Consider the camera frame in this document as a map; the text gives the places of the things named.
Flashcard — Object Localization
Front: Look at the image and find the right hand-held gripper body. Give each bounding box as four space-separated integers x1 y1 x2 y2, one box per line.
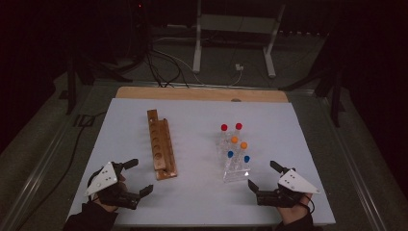
255 167 321 209

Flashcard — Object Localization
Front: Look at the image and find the black floor cable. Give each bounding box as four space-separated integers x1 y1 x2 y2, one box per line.
15 110 108 231

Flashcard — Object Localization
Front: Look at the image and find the clear plastic test tube rack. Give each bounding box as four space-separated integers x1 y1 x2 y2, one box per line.
215 129 253 184

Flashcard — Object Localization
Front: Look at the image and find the hand-held gripper cable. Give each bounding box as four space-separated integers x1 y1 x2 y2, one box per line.
86 168 104 203
300 193 317 216

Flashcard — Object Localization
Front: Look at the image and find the left hand-held gripper cable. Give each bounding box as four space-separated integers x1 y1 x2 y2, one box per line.
86 168 104 203

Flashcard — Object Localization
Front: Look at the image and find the wooden test tube rack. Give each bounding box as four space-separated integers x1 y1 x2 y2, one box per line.
146 109 178 181

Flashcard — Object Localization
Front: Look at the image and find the white metal stand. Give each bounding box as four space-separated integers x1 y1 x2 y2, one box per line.
191 0 287 79

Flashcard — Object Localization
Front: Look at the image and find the black metal stand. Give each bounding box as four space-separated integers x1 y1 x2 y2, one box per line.
278 64 346 128

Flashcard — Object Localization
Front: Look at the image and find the white table mat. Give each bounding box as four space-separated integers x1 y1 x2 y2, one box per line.
66 97 337 227

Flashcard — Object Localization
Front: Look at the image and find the person's right hand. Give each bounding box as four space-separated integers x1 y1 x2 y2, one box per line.
277 193 314 226

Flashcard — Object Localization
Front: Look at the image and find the black cable bundle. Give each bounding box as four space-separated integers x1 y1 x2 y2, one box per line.
143 41 191 89

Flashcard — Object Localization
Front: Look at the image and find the right hand-held gripper cable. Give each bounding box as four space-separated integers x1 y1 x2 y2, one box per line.
300 193 317 216

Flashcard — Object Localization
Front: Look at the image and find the white cable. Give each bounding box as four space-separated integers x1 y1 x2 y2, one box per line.
150 37 243 88

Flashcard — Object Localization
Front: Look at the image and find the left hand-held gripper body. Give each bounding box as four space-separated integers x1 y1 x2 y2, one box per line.
84 161 142 211

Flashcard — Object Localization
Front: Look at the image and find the black tripod stand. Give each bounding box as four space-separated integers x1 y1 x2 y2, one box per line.
65 54 134 116

